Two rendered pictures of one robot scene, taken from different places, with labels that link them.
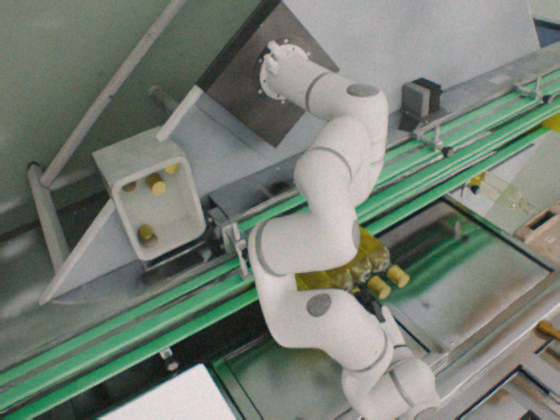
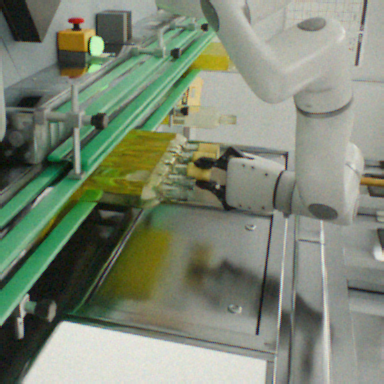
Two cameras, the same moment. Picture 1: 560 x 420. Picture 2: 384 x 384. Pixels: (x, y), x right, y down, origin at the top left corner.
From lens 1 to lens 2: 0.80 m
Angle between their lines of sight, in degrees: 45
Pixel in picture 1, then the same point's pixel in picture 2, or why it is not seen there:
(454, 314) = not seen: hidden behind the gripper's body
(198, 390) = (90, 344)
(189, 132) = not seen: outside the picture
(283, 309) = (278, 44)
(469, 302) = not seen: hidden behind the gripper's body
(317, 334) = (329, 44)
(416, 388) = (356, 156)
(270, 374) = (155, 290)
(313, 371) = (194, 268)
